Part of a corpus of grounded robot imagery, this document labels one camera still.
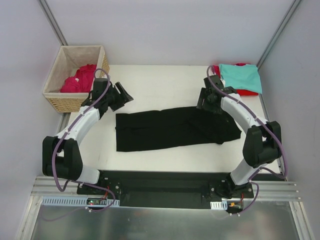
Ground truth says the red t-shirt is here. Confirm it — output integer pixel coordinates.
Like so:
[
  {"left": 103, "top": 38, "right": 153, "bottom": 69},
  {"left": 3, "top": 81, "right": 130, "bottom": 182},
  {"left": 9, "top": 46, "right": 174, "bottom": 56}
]
[{"left": 212, "top": 63, "right": 259, "bottom": 97}]

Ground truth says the black daisy print t-shirt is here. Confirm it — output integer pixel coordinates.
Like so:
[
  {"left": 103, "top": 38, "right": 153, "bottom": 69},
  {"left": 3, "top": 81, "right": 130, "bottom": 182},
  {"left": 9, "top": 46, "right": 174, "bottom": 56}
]
[{"left": 115, "top": 106, "right": 241, "bottom": 152}]

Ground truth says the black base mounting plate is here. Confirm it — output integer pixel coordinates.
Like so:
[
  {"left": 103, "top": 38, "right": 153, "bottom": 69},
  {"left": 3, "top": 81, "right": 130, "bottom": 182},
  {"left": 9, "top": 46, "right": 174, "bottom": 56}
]
[{"left": 76, "top": 170, "right": 254, "bottom": 209}]

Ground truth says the right aluminium frame post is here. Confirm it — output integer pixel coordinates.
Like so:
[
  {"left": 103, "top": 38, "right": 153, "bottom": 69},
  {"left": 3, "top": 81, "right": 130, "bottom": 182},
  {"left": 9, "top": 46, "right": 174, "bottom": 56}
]
[{"left": 256, "top": 0, "right": 303, "bottom": 70}]

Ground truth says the left aluminium frame post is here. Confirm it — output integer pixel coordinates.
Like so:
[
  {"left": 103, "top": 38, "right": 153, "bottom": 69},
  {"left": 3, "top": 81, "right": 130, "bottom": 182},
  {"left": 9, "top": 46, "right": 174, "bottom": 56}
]
[{"left": 37, "top": 0, "right": 68, "bottom": 46}]

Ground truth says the pink t-shirt in basket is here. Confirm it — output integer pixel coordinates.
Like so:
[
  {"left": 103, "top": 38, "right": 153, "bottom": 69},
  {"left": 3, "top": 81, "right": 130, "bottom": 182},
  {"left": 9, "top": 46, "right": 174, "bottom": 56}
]
[{"left": 60, "top": 64, "right": 97, "bottom": 93}]

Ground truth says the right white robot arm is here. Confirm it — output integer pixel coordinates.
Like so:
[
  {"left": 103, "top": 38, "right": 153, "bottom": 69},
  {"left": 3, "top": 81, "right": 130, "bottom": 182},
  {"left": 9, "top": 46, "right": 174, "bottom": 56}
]
[{"left": 196, "top": 74, "right": 282, "bottom": 199}]

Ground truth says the white cable duct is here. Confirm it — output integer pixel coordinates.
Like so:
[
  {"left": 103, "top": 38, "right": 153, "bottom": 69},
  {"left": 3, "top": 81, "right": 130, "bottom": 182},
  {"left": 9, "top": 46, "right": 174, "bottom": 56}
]
[
  {"left": 42, "top": 196, "right": 120, "bottom": 208},
  {"left": 210, "top": 200, "right": 228, "bottom": 211}
]

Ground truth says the teal t-shirt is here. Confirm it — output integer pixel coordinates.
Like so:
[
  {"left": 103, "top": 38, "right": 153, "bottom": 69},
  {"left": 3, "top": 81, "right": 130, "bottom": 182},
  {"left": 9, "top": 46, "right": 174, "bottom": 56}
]
[{"left": 218, "top": 64, "right": 263, "bottom": 96}]

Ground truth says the left white cable duct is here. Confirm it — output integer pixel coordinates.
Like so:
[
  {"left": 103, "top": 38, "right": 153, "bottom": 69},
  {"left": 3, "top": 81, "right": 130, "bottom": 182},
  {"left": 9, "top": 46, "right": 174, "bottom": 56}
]
[{"left": 42, "top": 196, "right": 120, "bottom": 208}]

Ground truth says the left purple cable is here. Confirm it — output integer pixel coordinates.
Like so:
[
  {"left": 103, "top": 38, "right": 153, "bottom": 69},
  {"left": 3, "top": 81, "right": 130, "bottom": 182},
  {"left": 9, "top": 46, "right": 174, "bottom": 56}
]
[{"left": 41, "top": 68, "right": 117, "bottom": 222}]

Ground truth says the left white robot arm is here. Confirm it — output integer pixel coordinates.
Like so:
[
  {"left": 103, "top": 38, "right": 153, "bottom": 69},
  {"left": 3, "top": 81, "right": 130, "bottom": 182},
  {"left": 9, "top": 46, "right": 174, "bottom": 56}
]
[{"left": 42, "top": 77, "right": 134, "bottom": 195}]

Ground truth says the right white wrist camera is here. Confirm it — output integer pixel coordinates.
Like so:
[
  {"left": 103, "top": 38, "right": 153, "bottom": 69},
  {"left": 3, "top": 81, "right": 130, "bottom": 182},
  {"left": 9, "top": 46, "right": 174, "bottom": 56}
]
[{"left": 220, "top": 78, "right": 226, "bottom": 87}]

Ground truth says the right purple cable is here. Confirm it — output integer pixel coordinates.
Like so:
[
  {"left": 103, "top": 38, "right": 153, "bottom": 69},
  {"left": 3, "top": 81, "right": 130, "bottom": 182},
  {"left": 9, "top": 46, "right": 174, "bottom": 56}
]
[{"left": 206, "top": 64, "right": 289, "bottom": 217}]

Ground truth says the aluminium frame post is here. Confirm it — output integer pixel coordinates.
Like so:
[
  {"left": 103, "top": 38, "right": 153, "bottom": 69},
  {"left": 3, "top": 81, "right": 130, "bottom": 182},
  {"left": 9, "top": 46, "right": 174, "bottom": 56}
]
[
  {"left": 37, "top": 0, "right": 68, "bottom": 46},
  {"left": 256, "top": 0, "right": 303, "bottom": 70}
]

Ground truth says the wicker basket with liner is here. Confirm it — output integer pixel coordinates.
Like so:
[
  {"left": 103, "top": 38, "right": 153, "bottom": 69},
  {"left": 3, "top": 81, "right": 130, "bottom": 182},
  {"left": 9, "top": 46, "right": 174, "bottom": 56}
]
[{"left": 42, "top": 45, "right": 110, "bottom": 113}]

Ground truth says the purple cable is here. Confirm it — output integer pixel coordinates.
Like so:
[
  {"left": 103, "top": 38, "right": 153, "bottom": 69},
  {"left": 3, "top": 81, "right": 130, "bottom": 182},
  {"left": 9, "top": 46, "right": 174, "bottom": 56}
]
[
  {"left": 206, "top": 64, "right": 289, "bottom": 217},
  {"left": 41, "top": 68, "right": 117, "bottom": 222}
]

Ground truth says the right white cable duct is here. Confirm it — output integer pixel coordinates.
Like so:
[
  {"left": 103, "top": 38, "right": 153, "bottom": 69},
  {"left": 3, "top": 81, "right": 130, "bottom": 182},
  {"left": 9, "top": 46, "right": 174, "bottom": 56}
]
[{"left": 210, "top": 200, "right": 228, "bottom": 211}]

